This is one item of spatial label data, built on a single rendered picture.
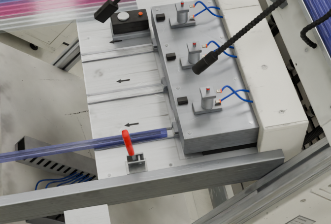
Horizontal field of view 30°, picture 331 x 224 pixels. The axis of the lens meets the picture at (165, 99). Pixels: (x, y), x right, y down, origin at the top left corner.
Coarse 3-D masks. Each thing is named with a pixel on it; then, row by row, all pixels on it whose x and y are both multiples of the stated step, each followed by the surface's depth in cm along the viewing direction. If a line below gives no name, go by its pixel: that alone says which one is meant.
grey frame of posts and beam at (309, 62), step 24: (288, 0) 119; (288, 24) 117; (72, 48) 179; (288, 48) 114; (312, 48) 110; (312, 72) 108; (312, 96) 107; (312, 144) 107; (288, 168) 109; (312, 168) 106; (240, 192) 115; (264, 192) 111; (288, 192) 111; (240, 216) 115
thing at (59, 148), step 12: (144, 132) 113; (156, 132) 113; (60, 144) 111; (72, 144) 111; (84, 144) 111; (96, 144) 111; (108, 144) 112; (0, 156) 110; (12, 156) 110; (24, 156) 110; (36, 156) 111
